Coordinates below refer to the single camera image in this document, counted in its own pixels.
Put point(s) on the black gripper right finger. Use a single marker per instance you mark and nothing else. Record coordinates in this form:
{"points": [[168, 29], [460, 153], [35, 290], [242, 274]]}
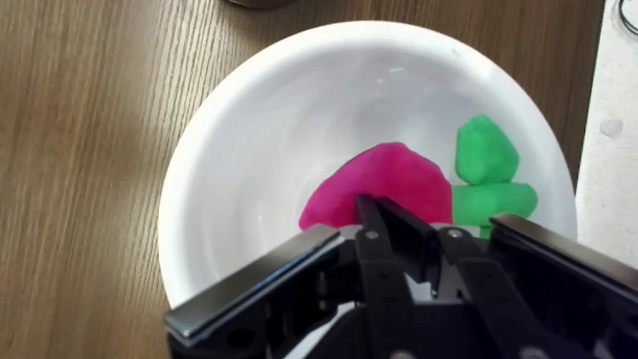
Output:
{"points": [[579, 261]]}

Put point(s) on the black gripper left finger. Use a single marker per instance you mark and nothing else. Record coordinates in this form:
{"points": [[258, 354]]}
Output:
{"points": [[194, 320]]}

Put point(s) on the red plush toy green leaves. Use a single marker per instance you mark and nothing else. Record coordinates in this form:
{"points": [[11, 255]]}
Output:
{"points": [[485, 163]]}

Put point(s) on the white plastic basin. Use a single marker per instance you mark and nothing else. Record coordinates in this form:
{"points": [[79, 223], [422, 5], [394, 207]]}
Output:
{"points": [[294, 113]]}

